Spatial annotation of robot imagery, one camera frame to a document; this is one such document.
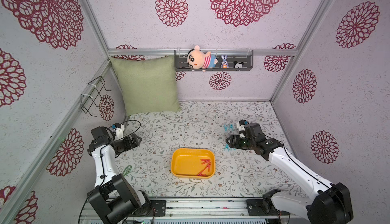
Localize small blue rabbit figure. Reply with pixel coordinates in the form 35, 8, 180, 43
221, 55, 229, 69

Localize dark grey wall shelf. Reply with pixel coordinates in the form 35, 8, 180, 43
174, 46, 254, 72

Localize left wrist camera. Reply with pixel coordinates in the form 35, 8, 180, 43
111, 123, 125, 141

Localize black white mouse figure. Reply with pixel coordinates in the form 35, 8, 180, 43
234, 61, 244, 69

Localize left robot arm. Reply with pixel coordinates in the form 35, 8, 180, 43
86, 123, 152, 224

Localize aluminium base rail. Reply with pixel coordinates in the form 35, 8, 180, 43
78, 196, 335, 220

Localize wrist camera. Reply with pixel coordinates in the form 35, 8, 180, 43
236, 119, 248, 138
111, 123, 125, 141

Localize green cushion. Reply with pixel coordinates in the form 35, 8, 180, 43
110, 56, 181, 116

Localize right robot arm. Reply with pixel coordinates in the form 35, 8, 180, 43
225, 120, 353, 224

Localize yellow plastic storage box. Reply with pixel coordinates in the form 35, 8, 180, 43
171, 148, 216, 179

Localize pile of coloured clothespins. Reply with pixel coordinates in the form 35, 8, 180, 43
197, 159, 211, 177

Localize cartoon boy plush doll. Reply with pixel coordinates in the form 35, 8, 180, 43
187, 45, 218, 72

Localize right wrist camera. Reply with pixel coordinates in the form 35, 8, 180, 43
236, 119, 248, 138

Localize black wire wall rack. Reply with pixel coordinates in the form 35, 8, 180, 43
80, 76, 111, 117

